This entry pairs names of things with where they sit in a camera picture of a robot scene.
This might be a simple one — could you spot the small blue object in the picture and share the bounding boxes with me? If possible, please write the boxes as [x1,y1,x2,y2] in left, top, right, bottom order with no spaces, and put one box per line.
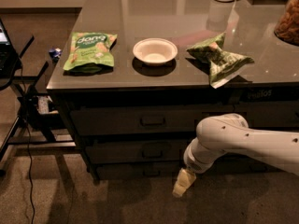
[49,48,62,63]

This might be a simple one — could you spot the white paper bowl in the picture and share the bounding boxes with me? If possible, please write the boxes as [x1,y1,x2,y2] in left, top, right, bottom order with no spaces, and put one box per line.
[133,38,178,66]

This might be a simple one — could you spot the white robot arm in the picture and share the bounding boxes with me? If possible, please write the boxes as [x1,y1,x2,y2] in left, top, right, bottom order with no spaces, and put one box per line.
[173,113,299,197]

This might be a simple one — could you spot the black laptop stand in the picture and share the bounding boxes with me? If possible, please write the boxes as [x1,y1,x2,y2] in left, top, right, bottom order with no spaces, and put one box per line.
[0,34,77,161]

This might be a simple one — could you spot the dark drawer cabinet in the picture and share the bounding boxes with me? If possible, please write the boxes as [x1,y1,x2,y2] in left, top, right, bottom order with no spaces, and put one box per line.
[48,0,299,179]

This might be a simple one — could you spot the black power cable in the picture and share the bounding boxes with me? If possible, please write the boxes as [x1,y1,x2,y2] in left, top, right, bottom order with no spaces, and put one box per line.
[18,57,37,224]

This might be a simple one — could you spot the jar of brown snacks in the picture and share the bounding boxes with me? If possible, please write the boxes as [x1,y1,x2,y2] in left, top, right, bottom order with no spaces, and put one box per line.
[274,0,299,46]

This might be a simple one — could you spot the green dang snack bag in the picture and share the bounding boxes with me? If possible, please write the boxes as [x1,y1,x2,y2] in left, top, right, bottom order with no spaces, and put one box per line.
[64,32,118,74]

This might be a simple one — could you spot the crumpled green chip bag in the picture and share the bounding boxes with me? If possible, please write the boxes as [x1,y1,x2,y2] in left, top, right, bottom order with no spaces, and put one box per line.
[186,33,254,89]

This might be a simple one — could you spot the drawer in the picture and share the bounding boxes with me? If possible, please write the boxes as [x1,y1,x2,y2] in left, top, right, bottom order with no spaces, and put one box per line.
[237,101,299,129]
[70,105,202,135]
[85,139,190,164]
[208,155,279,175]
[96,161,180,180]

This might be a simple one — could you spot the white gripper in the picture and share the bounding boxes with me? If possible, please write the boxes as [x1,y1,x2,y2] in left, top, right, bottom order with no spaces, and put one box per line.
[172,156,206,198]

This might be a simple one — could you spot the black laptop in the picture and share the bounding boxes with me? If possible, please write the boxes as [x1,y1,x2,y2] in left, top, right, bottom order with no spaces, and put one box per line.
[0,19,21,78]

